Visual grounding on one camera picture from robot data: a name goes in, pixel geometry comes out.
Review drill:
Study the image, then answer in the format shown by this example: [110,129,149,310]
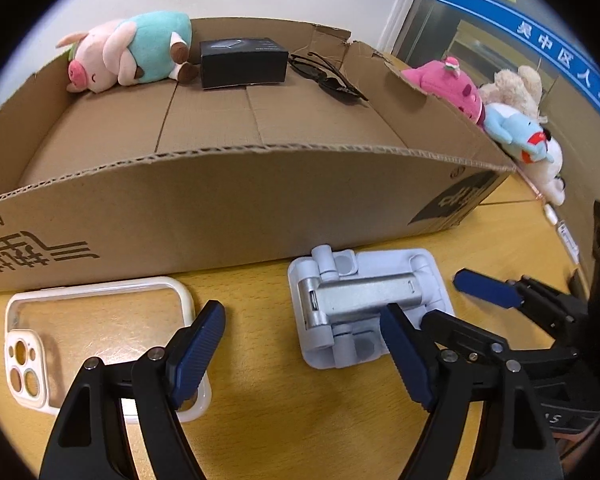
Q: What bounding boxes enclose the clear white phone case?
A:
[4,276,196,416]

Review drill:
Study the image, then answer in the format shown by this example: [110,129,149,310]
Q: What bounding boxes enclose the white folding phone stand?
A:
[287,245,455,370]

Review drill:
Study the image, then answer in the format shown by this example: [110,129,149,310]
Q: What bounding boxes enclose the black charger box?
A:
[200,38,289,89]

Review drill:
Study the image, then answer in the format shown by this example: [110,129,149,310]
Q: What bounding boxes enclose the right hand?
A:
[554,420,600,477]

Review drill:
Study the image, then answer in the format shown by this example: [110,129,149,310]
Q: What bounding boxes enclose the white plush tag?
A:
[543,203,580,266]

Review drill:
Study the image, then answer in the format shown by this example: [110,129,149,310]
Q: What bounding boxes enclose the blue elephant plush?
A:
[483,103,554,164]

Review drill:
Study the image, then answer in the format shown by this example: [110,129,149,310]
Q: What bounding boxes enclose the cardboard box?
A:
[0,18,514,292]

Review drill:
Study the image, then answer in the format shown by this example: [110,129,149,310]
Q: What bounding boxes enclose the beige teddy plush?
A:
[479,65,566,206]

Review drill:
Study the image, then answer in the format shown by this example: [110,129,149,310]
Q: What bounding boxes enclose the pink strawberry bear plush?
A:
[401,56,486,127]

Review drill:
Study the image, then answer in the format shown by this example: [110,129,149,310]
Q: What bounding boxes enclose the black sunglasses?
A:
[288,51,368,103]

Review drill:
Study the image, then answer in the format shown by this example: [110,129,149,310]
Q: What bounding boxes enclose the pig plush teal shirt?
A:
[57,11,199,93]

